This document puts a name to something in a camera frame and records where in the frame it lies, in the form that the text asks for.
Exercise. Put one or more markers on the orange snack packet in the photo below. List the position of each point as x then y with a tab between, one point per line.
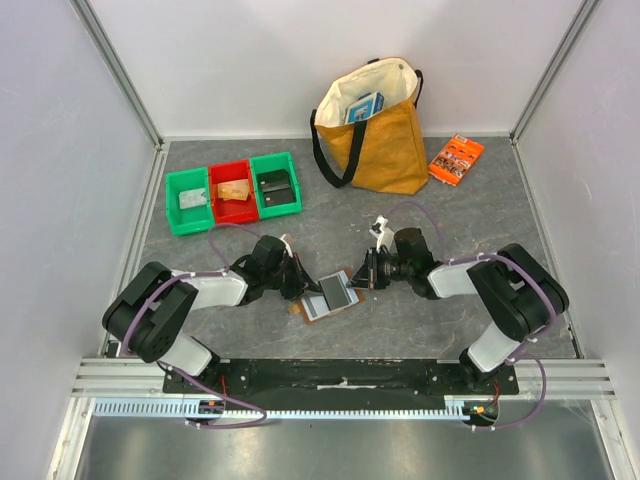
455	160

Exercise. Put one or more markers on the aluminium frame post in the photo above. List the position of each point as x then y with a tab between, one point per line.
560	56
103	44

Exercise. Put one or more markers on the front aluminium rail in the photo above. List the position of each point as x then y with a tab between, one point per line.
578	379

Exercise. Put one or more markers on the black card stack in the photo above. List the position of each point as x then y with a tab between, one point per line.
276	188

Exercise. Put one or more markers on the green plastic bin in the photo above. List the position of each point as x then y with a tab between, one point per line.
190	221
266	163

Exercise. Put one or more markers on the right green plastic bin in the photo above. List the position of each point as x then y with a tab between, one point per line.
266	163

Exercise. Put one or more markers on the brown leather card holder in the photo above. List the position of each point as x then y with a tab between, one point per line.
312	307

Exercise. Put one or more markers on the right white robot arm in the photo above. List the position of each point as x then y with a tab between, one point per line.
521	297

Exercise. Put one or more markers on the blue box in bag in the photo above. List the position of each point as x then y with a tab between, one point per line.
365	107

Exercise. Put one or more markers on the mustard tote bag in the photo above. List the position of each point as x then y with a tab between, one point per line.
385	153

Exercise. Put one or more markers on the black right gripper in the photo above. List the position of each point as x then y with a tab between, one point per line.
373	268

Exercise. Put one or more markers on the red plastic bin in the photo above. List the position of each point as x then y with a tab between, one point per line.
232	211

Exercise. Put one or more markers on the left aluminium frame post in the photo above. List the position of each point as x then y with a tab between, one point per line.
103	44

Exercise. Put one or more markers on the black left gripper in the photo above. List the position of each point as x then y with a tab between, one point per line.
302	283

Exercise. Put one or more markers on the grey slotted cable duct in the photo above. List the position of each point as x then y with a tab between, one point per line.
197	408

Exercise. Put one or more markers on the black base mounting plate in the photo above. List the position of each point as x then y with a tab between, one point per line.
352	383

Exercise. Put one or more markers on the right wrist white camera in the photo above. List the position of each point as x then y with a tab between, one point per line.
382	233

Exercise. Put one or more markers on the left green plastic bin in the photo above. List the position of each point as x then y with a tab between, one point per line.
190	221

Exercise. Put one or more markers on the right aluminium frame post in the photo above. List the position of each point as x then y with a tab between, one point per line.
560	56

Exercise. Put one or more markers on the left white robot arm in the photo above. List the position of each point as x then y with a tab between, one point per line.
148	316

